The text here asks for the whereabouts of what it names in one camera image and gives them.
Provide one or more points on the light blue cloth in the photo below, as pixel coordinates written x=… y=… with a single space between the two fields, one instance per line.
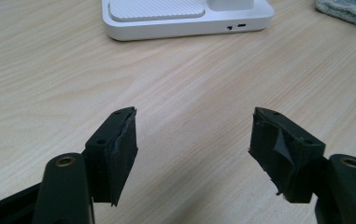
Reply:
x=350 y=11

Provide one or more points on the white desk lamp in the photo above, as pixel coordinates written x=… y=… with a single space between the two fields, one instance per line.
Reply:
x=166 y=28

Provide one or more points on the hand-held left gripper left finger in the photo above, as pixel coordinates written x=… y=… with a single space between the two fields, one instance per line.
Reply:
x=104 y=161

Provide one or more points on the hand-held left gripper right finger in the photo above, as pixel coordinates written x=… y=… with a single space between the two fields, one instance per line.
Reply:
x=291 y=161

